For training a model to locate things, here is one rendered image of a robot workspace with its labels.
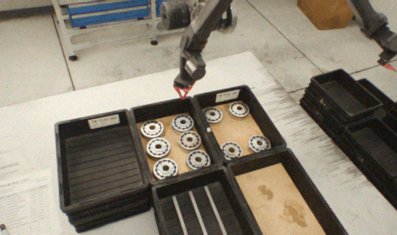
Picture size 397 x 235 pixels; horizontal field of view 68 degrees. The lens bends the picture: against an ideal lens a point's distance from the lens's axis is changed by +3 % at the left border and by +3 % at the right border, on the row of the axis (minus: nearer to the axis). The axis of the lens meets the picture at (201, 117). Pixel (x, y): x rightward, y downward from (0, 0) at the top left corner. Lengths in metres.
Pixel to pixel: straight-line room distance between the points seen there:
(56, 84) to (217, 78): 1.61
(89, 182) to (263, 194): 0.70
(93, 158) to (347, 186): 1.17
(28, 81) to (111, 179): 1.94
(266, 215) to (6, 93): 2.41
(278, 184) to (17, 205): 1.07
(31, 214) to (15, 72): 1.95
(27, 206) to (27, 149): 0.29
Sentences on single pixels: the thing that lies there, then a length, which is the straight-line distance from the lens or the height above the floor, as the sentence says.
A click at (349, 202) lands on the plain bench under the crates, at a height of 0.70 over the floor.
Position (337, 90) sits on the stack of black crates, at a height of 0.49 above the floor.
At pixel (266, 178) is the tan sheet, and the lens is 1.29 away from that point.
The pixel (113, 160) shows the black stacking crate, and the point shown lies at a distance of 1.29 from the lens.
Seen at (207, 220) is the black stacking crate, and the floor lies 0.83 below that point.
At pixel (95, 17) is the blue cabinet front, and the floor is 0.39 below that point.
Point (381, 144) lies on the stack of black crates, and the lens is 2.36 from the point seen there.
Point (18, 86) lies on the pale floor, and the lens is 3.02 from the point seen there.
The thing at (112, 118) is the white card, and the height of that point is 0.90.
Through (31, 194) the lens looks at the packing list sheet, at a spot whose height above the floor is 0.70.
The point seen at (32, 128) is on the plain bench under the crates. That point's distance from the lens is 1.67.
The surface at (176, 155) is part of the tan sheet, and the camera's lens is 1.28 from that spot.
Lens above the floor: 1.91
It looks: 49 degrees down
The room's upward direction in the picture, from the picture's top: 8 degrees clockwise
